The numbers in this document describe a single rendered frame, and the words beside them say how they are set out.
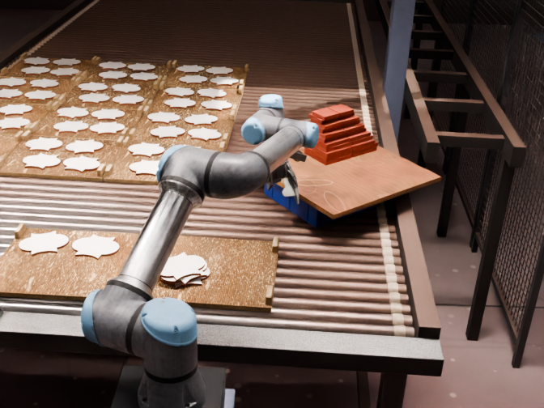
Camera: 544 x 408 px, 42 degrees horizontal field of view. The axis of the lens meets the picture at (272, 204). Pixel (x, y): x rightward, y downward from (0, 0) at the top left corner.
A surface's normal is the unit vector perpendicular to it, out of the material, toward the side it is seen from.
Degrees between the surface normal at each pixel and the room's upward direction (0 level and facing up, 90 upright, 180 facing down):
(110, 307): 28
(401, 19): 90
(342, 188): 0
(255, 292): 0
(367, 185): 0
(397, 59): 90
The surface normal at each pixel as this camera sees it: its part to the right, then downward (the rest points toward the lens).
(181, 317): 0.15, -0.88
